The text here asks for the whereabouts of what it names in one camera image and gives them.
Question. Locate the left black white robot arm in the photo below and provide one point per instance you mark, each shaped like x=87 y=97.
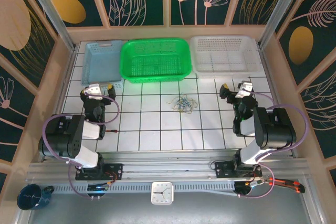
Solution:
x=63 y=142

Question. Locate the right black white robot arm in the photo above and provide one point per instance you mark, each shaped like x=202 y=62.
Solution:
x=275 y=132

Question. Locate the light blue plastic basket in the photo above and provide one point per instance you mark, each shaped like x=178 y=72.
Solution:
x=102 y=61

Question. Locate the white plastic basket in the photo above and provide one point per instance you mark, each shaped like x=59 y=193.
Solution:
x=225 y=56

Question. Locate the green plastic basket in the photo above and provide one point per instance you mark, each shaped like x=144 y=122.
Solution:
x=155 y=58

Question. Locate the orange black utility knife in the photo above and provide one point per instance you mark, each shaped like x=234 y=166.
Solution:
x=288 y=182

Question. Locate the white square clock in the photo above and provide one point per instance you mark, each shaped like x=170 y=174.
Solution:
x=162 y=193

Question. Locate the dark blue mug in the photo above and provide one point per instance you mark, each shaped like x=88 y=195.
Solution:
x=30 y=197

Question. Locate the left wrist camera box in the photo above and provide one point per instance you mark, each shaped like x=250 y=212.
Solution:
x=93 y=90

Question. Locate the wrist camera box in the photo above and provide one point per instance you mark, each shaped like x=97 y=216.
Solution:
x=245 y=89
x=93 y=90

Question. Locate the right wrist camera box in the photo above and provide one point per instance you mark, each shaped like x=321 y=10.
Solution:
x=245 y=89

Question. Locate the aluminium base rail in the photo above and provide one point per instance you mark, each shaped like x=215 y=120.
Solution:
x=168 y=167

